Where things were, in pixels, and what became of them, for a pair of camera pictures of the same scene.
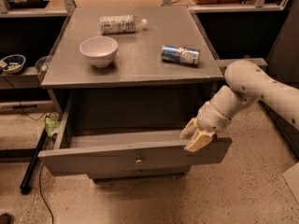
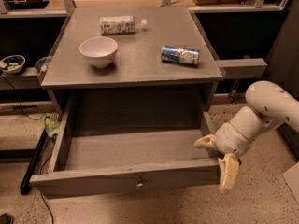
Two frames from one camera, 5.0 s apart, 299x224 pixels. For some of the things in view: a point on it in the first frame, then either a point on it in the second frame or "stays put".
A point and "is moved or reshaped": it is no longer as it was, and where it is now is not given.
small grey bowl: x=42 y=63 stays put
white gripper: x=210 y=117 to x=232 y=141
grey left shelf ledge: x=28 y=77 stays put
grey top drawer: x=92 y=151 is moved or reshaped
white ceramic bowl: x=100 y=50 stays put
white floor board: x=291 y=176 stays put
